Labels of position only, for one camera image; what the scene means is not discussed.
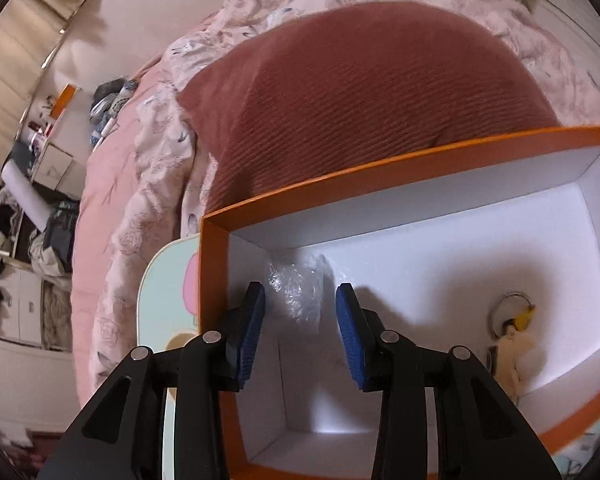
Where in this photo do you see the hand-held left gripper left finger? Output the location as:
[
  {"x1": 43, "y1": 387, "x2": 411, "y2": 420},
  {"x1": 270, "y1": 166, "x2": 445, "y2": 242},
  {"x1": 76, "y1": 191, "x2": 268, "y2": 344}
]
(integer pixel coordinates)
[{"x1": 40, "y1": 281, "x2": 267, "y2": 480}]

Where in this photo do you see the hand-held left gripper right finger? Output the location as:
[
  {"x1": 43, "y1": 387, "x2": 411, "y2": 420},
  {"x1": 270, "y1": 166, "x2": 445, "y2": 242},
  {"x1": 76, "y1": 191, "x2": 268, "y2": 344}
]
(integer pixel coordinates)
[{"x1": 335, "y1": 283, "x2": 563, "y2": 480}]

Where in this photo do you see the clear plastic wrap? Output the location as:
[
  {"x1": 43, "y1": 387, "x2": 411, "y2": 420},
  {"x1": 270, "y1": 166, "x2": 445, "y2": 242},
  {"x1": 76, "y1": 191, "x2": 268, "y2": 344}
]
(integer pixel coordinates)
[{"x1": 264, "y1": 254, "x2": 337, "y2": 336}]

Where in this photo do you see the orange cardboard box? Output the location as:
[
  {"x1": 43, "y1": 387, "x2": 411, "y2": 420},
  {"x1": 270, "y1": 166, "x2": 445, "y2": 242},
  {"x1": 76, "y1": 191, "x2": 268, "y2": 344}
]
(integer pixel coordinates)
[{"x1": 199, "y1": 126, "x2": 600, "y2": 480}]

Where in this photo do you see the mint cartoon lap table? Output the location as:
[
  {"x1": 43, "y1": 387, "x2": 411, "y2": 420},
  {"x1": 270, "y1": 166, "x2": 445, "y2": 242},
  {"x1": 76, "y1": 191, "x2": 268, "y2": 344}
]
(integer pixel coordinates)
[{"x1": 136, "y1": 232, "x2": 600, "y2": 480}]

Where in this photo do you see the pink floral duvet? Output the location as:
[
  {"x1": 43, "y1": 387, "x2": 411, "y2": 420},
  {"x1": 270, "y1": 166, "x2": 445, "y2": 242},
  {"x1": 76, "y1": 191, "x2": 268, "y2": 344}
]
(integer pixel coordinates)
[{"x1": 87, "y1": 0, "x2": 600, "y2": 401}]

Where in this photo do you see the pink bed sheet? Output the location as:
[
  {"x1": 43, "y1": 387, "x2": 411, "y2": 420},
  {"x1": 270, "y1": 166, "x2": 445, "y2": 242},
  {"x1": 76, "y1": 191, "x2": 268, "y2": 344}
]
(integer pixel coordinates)
[{"x1": 72, "y1": 67, "x2": 216, "y2": 411}]

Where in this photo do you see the dark bag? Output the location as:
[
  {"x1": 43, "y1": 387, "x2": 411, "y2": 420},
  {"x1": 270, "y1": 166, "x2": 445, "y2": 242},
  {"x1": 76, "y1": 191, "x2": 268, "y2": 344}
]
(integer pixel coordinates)
[{"x1": 42, "y1": 200, "x2": 81, "y2": 273}]

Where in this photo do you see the white drawer cabinet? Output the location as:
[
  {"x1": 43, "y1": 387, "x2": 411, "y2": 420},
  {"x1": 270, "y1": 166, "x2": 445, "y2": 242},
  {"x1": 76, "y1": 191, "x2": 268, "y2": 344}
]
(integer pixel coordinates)
[{"x1": 0, "y1": 255, "x2": 43, "y2": 346}]

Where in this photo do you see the white nightstand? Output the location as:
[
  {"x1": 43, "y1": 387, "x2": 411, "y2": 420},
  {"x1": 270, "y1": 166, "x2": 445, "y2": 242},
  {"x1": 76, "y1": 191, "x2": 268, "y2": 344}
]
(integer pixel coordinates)
[{"x1": 30, "y1": 142, "x2": 88, "y2": 193}]

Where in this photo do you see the white paper roll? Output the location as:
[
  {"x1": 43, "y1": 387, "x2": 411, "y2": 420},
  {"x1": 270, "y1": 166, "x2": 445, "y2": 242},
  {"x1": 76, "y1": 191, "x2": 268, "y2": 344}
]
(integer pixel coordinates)
[{"x1": 2, "y1": 159, "x2": 51, "y2": 231}]

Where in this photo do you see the blue and white clothes pile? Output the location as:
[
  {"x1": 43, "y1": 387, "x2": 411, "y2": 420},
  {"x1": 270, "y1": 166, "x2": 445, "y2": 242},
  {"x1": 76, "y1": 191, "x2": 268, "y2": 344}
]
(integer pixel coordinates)
[{"x1": 89, "y1": 78, "x2": 141, "y2": 153}]

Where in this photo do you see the messy clothes heap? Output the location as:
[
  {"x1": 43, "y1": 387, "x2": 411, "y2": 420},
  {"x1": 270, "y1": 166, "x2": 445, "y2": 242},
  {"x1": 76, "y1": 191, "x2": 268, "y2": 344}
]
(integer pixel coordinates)
[{"x1": 0, "y1": 182, "x2": 36, "y2": 261}]

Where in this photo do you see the cluster of small bottles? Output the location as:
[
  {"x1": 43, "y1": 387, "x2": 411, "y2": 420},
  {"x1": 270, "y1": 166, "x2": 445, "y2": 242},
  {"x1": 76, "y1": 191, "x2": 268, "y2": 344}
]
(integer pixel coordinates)
[{"x1": 22, "y1": 100, "x2": 61, "y2": 148}]

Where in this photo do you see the small orange box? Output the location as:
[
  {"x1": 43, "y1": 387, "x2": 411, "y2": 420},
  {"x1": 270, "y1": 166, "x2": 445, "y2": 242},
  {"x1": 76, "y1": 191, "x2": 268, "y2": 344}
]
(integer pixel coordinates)
[{"x1": 47, "y1": 84, "x2": 78, "y2": 133}]

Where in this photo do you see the white padded headboard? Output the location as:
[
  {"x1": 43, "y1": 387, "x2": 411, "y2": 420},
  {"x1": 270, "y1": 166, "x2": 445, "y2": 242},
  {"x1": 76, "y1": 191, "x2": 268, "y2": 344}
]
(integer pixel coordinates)
[{"x1": 50, "y1": 0, "x2": 301, "y2": 126}]

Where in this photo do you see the cream plush keychain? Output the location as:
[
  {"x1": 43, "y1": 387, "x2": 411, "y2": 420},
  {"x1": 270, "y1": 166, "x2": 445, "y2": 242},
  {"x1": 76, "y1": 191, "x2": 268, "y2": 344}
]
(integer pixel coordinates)
[{"x1": 485, "y1": 292, "x2": 548, "y2": 406}]

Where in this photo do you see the maroon corduroy pillow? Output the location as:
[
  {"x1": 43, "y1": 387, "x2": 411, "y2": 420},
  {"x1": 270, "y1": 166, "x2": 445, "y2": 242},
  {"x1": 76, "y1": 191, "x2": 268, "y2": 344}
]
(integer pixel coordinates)
[{"x1": 177, "y1": 1, "x2": 561, "y2": 216}]

